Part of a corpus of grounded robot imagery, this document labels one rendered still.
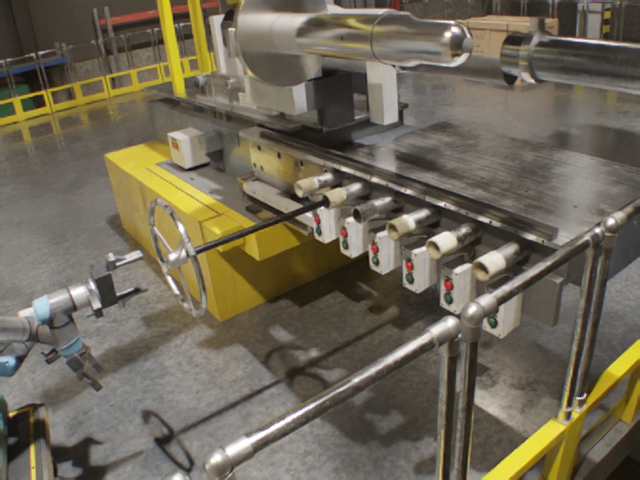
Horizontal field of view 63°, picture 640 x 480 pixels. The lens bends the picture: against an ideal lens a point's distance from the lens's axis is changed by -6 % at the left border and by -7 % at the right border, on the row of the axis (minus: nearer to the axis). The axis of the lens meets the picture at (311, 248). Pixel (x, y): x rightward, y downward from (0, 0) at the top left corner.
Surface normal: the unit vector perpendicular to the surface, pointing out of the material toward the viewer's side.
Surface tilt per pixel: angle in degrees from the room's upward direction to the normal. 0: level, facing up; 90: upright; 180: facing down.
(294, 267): 90
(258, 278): 90
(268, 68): 90
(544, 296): 90
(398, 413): 0
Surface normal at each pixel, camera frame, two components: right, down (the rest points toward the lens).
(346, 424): -0.10, -0.88
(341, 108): 0.58, 0.33
